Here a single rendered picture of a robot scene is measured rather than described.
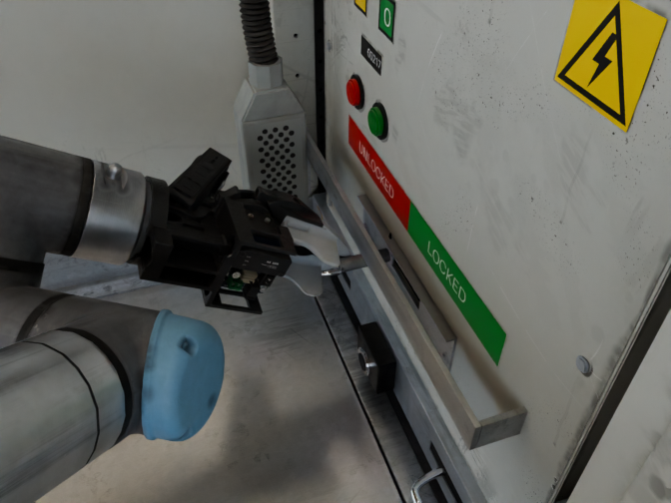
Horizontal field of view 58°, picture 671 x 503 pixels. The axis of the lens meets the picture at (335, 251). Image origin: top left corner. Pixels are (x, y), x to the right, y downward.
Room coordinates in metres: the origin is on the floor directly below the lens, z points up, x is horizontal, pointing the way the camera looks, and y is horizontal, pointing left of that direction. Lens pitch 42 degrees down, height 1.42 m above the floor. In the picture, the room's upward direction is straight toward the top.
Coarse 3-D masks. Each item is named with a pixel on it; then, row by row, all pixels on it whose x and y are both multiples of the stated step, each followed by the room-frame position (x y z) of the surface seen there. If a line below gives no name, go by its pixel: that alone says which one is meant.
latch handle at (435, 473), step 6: (438, 468) 0.28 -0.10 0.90; (444, 468) 0.28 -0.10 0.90; (426, 474) 0.28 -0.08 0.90; (432, 474) 0.28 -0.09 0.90; (438, 474) 0.28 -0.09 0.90; (444, 474) 0.28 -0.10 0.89; (420, 480) 0.27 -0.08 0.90; (426, 480) 0.27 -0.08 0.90; (414, 486) 0.27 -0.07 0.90; (420, 486) 0.27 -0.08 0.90; (414, 492) 0.26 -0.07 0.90; (414, 498) 0.26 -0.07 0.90; (420, 498) 0.26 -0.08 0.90
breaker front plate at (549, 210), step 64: (448, 0) 0.40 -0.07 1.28; (512, 0) 0.33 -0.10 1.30; (640, 0) 0.25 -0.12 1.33; (384, 64) 0.49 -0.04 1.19; (448, 64) 0.39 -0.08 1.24; (512, 64) 0.32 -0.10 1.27; (448, 128) 0.38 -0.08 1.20; (512, 128) 0.31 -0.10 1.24; (576, 128) 0.26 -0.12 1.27; (640, 128) 0.23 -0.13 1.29; (448, 192) 0.37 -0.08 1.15; (512, 192) 0.30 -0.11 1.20; (576, 192) 0.25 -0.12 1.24; (640, 192) 0.22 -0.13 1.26; (512, 256) 0.28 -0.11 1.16; (576, 256) 0.24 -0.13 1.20; (640, 256) 0.20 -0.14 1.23; (448, 320) 0.34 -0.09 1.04; (512, 320) 0.27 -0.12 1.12; (576, 320) 0.22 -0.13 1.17; (512, 384) 0.25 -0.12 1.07; (576, 384) 0.21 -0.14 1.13; (512, 448) 0.23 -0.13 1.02
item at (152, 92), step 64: (0, 0) 0.74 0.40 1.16; (64, 0) 0.75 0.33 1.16; (128, 0) 0.75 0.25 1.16; (192, 0) 0.75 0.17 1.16; (0, 64) 0.74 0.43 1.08; (64, 64) 0.75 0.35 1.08; (128, 64) 0.75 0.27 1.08; (192, 64) 0.75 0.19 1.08; (0, 128) 0.74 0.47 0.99; (64, 128) 0.74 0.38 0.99; (128, 128) 0.75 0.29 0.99; (192, 128) 0.75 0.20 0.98
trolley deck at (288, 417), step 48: (144, 288) 0.57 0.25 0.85; (192, 288) 0.57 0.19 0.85; (288, 288) 0.57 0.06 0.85; (240, 336) 0.49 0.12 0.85; (288, 336) 0.49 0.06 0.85; (240, 384) 0.42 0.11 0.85; (288, 384) 0.42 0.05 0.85; (336, 384) 0.42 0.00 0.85; (240, 432) 0.35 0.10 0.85; (288, 432) 0.35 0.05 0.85; (336, 432) 0.35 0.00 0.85; (96, 480) 0.30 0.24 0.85; (144, 480) 0.30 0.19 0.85; (192, 480) 0.30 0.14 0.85; (240, 480) 0.30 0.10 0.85; (288, 480) 0.30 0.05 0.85; (336, 480) 0.30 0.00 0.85; (384, 480) 0.30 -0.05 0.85
